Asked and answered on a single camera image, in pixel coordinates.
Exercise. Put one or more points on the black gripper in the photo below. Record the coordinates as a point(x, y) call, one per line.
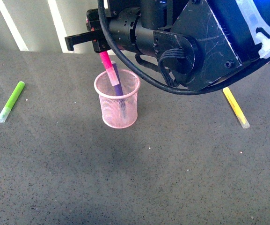
point(131, 24)

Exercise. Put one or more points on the pink highlighter pen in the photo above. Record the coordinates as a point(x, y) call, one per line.
point(109, 68)

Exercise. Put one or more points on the purple highlighter pen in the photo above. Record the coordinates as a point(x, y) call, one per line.
point(119, 91)

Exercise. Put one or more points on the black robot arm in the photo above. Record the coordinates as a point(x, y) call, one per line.
point(184, 47)

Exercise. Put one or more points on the pink mesh pen cup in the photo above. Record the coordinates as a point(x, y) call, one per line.
point(118, 111)

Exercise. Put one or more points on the white pleated curtain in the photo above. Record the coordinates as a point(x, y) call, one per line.
point(41, 25)

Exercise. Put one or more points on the green highlighter pen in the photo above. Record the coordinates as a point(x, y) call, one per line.
point(11, 101)

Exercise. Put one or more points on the yellow highlighter pen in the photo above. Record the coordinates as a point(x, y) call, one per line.
point(236, 108)

